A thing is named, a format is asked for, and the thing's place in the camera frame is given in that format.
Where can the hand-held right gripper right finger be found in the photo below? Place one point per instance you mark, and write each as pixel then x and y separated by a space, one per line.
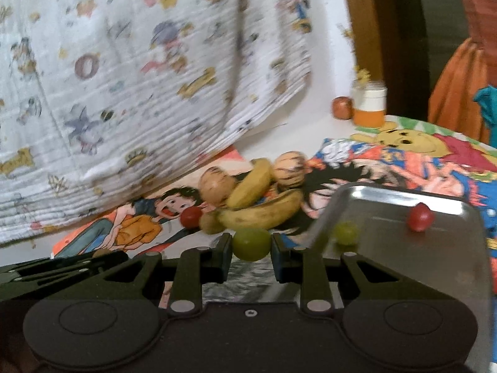
pixel 276 257

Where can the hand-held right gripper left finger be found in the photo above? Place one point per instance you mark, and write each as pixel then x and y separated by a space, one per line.
pixel 228 257

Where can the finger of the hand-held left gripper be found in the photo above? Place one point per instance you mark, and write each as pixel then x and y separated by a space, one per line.
pixel 58 274

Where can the green grape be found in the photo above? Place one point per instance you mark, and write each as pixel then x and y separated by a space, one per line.
pixel 345 233
pixel 251 244

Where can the small olive green fruit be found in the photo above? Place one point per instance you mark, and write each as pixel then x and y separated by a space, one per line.
pixel 209 222

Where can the brown-spotted yellow banana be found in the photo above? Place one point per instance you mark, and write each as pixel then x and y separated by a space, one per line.
pixel 264 213

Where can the red cherry tomato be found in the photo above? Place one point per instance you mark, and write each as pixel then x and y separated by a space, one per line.
pixel 191 216
pixel 419 217

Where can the metal tray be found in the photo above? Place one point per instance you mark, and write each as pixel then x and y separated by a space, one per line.
pixel 388 217

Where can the cartoon boy drawing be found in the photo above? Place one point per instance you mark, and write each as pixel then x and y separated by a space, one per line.
pixel 136 217

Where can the spiky hair cartoon drawing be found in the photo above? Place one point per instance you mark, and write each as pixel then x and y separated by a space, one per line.
pixel 388 167

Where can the red apple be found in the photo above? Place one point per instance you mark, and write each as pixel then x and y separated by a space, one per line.
pixel 342 107

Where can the white and orange jar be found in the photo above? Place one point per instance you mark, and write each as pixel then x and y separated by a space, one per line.
pixel 369 105

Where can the white printed blanket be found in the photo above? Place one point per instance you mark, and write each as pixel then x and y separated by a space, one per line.
pixel 116 85

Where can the yellow flower sprig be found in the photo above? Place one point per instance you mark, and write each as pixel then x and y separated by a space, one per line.
pixel 364 74

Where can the orange cloth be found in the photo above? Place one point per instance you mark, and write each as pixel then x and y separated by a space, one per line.
pixel 458 77

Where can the teal cloth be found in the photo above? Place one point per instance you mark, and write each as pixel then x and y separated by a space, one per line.
pixel 488 108

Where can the wooden post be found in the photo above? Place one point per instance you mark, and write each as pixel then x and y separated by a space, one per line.
pixel 369 15

